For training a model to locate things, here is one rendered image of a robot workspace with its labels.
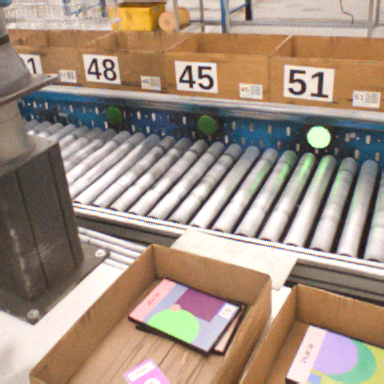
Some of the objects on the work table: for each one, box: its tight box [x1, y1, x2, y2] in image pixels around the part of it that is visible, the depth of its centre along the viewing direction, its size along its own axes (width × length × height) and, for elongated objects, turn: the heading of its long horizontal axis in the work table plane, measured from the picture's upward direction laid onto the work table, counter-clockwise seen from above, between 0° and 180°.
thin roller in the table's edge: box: [79, 234, 140, 259], centre depth 126 cm, size 2×28×2 cm, turn 70°
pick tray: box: [29, 243, 272, 384], centre depth 89 cm, size 28×38×10 cm
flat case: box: [128, 277, 243, 357], centre depth 98 cm, size 14×19×2 cm
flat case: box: [135, 296, 247, 356], centre depth 99 cm, size 14×19×2 cm
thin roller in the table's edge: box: [78, 226, 145, 254], centre depth 128 cm, size 2×28×2 cm, turn 70°
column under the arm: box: [0, 134, 110, 326], centre depth 111 cm, size 26×26×33 cm
